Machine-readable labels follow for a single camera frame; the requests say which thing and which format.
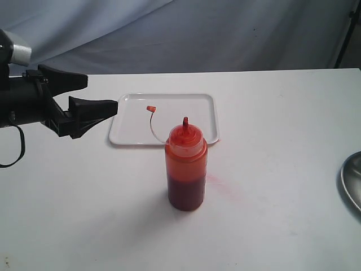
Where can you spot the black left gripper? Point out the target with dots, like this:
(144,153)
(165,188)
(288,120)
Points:
(30,99)

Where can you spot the red sauce squeeze bottle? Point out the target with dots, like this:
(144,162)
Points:
(186,155)

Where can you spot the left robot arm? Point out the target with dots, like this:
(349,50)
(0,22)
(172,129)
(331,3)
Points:
(13,51)

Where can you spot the white rectangular plastic tray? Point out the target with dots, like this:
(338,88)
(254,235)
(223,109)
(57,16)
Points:
(147,119)

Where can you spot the metal bowl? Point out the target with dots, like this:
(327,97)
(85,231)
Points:
(349,180)

